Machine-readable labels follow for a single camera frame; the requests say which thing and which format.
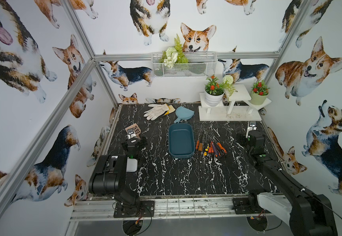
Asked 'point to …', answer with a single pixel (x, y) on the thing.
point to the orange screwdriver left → (197, 144)
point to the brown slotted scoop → (136, 130)
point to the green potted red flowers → (259, 93)
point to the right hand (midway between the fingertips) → (249, 130)
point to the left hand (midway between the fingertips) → (134, 133)
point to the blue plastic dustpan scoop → (183, 113)
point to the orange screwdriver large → (212, 147)
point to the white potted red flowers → (213, 93)
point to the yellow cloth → (171, 109)
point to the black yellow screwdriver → (207, 149)
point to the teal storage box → (181, 140)
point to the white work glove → (156, 109)
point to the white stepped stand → (236, 106)
